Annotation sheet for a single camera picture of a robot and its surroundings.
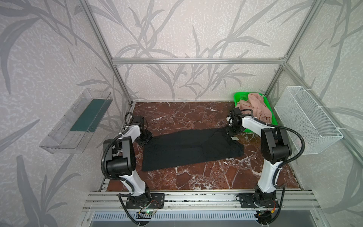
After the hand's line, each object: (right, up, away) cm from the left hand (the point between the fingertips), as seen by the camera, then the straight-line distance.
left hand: (152, 134), depth 96 cm
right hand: (+54, +3, +5) cm, 54 cm away
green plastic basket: (+71, +29, +19) cm, 79 cm away
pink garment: (+76, +17, +4) cm, 78 cm away
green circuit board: (+5, -36, -25) cm, 44 cm away
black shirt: (+12, -10, 0) cm, 16 cm away
